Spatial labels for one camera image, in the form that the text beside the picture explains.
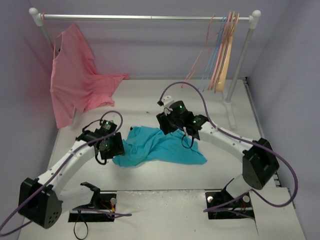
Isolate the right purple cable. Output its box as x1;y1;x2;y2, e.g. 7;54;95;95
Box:
159;81;300;213

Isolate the pink t-shirt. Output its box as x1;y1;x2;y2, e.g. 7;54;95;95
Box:
50;23;130;129

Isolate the pink wire hanger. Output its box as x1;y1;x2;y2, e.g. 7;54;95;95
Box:
180;15;219;89

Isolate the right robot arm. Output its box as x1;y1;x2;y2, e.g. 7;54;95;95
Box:
156;98;279;206

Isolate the blue hanger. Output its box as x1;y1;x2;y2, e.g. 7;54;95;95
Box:
198;16;229;92

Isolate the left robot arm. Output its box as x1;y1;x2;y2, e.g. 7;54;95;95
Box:
18;120;125;229

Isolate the white metal clothes rack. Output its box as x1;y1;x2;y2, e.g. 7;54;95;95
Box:
28;7;262;130

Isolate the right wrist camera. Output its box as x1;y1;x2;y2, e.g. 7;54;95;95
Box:
157;95;175;108

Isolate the pink thick hanger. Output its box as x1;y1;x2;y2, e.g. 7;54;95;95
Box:
208;11;235;92

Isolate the blue t-shirt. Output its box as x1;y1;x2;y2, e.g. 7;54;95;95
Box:
112;126;207;168

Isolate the tan wooden hanger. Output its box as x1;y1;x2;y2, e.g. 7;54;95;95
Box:
214;12;239;93

